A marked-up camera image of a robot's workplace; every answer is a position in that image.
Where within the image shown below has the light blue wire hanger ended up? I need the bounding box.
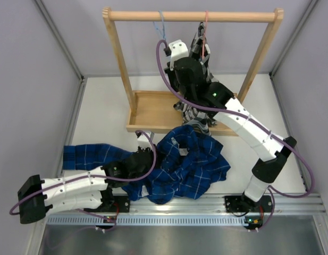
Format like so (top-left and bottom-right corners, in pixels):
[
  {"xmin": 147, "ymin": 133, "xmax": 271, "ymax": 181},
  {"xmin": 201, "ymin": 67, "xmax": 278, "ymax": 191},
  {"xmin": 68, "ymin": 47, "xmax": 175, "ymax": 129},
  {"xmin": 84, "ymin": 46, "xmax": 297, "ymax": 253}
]
[{"xmin": 153, "ymin": 11, "xmax": 166, "ymax": 40}]

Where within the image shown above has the blue plaid shirt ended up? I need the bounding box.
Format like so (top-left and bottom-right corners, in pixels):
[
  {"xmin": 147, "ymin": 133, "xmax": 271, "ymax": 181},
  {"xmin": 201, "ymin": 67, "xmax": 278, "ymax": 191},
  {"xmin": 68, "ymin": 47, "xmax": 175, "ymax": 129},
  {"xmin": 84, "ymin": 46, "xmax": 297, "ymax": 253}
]
[{"xmin": 63, "ymin": 125, "xmax": 231, "ymax": 205}]

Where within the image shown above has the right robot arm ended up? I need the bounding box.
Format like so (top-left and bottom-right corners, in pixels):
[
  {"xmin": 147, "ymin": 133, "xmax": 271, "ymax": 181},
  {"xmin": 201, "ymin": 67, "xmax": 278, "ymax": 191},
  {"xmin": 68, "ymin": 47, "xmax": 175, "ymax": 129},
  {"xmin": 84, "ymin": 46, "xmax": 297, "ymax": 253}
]
[{"xmin": 164, "ymin": 57, "xmax": 297, "ymax": 211}]

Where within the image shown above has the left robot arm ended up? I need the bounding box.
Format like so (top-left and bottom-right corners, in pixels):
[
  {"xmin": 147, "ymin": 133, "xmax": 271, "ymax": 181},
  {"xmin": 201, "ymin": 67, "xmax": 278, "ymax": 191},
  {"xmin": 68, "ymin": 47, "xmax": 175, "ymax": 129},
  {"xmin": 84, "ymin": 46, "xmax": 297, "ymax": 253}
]
[{"xmin": 16, "ymin": 148, "xmax": 157, "ymax": 224}]

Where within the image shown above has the black white plaid shirt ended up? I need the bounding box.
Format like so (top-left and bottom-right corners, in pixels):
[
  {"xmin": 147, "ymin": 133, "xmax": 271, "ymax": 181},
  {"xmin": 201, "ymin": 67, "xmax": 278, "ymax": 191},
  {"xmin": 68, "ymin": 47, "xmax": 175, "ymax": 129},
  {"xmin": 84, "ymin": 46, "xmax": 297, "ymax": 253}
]
[{"xmin": 173, "ymin": 22, "xmax": 218, "ymax": 136}]

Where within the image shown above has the wooden clothes rack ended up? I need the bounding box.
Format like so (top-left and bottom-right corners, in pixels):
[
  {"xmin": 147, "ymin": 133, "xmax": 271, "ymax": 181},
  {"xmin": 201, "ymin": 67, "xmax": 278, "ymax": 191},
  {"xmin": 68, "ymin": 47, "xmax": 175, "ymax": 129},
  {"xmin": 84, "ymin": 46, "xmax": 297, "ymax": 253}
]
[{"xmin": 102, "ymin": 7, "xmax": 284, "ymax": 134}]

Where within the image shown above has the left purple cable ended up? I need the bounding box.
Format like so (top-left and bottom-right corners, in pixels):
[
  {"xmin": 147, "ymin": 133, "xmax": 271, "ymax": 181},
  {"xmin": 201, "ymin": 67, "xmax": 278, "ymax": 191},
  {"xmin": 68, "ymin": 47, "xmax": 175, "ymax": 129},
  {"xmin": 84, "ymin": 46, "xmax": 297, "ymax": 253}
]
[{"xmin": 9, "ymin": 129, "xmax": 157, "ymax": 215}]

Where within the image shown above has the purple cable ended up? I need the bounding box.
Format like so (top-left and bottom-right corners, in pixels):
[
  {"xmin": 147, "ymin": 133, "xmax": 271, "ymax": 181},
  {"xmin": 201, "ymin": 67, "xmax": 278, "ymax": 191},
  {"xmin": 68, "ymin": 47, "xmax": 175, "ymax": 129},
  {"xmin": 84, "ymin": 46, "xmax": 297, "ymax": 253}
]
[
  {"xmin": 9, "ymin": 129, "xmax": 157, "ymax": 215},
  {"xmin": 155, "ymin": 39, "xmax": 316, "ymax": 198}
]

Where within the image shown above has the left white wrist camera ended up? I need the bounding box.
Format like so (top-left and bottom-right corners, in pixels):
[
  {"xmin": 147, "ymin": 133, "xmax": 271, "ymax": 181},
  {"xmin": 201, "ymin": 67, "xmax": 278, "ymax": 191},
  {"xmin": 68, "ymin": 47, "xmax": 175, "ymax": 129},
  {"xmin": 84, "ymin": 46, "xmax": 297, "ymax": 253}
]
[{"xmin": 135, "ymin": 130, "xmax": 154, "ymax": 149}]

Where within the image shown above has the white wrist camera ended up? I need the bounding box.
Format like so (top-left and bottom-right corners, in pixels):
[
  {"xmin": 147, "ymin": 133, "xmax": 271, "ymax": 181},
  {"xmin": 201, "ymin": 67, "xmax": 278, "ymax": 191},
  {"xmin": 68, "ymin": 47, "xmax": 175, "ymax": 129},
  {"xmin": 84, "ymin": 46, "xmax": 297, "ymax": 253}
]
[
  {"xmin": 135, "ymin": 130, "xmax": 154, "ymax": 149},
  {"xmin": 164, "ymin": 39, "xmax": 189, "ymax": 71}
]

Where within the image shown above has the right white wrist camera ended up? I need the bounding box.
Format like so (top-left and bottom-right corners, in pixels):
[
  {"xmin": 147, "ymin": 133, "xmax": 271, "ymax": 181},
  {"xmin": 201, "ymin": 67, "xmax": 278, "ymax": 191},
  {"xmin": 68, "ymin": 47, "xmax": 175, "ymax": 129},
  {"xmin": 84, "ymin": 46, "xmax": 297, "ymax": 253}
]
[{"xmin": 164, "ymin": 39, "xmax": 189, "ymax": 71}]

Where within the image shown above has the perforated cable duct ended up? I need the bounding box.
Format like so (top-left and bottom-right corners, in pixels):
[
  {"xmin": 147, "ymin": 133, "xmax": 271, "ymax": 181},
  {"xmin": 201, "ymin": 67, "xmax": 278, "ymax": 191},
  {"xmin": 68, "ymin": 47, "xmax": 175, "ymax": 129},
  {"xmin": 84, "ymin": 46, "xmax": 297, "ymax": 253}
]
[{"xmin": 47, "ymin": 215, "xmax": 248, "ymax": 226}]

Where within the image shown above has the pink wire hanger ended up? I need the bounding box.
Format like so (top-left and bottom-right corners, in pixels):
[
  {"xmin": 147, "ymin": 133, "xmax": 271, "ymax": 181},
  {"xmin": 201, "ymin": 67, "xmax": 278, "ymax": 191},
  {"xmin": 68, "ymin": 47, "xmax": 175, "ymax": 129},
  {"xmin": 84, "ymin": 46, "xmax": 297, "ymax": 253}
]
[{"xmin": 200, "ymin": 11, "xmax": 209, "ymax": 60}]

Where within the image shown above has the aluminium mounting rail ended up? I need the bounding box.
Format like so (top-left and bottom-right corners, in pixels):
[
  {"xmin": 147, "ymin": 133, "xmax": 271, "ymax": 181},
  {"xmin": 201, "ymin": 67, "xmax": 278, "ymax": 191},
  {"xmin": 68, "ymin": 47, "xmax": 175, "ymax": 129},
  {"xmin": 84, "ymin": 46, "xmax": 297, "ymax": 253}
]
[{"xmin": 129, "ymin": 194, "xmax": 326, "ymax": 216}]

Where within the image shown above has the left aluminium frame post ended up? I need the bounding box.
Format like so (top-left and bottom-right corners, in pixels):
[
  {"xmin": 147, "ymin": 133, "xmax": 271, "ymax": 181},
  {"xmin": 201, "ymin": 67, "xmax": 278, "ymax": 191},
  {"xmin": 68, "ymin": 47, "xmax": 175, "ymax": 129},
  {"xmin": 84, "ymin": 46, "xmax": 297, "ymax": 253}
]
[{"xmin": 33, "ymin": 0, "xmax": 86, "ymax": 80}]

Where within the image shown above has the aluminium frame post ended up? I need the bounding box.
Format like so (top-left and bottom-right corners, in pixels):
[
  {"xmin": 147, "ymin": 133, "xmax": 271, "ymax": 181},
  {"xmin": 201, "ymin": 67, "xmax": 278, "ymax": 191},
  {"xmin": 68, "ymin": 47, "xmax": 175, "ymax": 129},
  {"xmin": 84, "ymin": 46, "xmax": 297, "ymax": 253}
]
[
  {"xmin": 33, "ymin": 0, "xmax": 86, "ymax": 80},
  {"xmin": 268, "ymin": 0, "xmax": 320, "ymax": 79}
]

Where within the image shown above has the right aluminium frame post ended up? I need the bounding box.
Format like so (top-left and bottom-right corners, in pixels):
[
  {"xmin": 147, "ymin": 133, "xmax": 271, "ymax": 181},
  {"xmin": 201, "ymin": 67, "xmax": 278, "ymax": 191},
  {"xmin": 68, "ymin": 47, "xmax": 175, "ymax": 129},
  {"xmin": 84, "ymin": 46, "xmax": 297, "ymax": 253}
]
[{"xmin": 268, "ymin": 0, "xmax": 320, "ymax": 79}]

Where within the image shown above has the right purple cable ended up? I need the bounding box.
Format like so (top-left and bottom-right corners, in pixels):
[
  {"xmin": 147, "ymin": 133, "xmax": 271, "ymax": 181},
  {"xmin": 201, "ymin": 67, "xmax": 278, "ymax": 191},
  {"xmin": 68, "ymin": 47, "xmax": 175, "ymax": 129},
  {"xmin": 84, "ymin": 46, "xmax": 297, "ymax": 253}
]
[{"xmin": 155, "ymin": 39, "xmax": 316, "ymax": 198}]

